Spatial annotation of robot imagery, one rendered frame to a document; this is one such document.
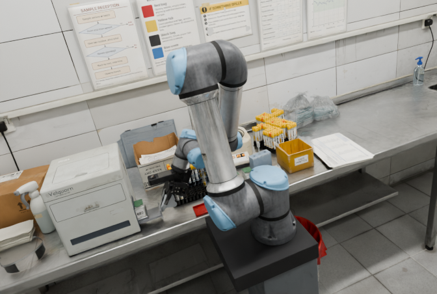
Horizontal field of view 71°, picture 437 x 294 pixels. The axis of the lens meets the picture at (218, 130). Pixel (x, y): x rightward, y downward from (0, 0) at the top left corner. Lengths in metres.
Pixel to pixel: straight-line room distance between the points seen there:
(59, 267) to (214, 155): 0.77
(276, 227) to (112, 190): 0.61
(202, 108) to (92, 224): 0.68
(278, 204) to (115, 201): 0.61
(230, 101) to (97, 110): 0.96
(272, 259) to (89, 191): 0.68
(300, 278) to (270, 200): 0.33
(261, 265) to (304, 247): 0.15
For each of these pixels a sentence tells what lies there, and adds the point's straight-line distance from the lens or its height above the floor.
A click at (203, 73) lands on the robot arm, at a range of 0.83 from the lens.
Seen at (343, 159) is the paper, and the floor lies 0.89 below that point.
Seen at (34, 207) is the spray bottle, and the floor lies 1.01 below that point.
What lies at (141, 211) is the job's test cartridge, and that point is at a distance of 1.32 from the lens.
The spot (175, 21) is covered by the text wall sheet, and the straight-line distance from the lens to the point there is 1.73.
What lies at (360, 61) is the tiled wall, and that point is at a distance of 2.38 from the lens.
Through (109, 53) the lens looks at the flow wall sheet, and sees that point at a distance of 1.71.
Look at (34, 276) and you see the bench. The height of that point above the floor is 0.88.
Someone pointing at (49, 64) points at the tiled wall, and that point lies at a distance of 1.75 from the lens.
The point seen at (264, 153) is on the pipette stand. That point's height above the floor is 0.97.
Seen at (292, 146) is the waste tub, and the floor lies 0.94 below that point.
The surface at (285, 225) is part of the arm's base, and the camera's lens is 1.04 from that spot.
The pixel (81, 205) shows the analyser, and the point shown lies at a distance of 1.26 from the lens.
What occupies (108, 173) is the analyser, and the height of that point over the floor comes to 1.16.
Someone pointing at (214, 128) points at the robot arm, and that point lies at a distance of 0.85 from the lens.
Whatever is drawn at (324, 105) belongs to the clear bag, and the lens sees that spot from 2.05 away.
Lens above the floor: 1.68
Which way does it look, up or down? 23 degrees down
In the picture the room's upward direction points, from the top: 10 degrees counter-clockwise
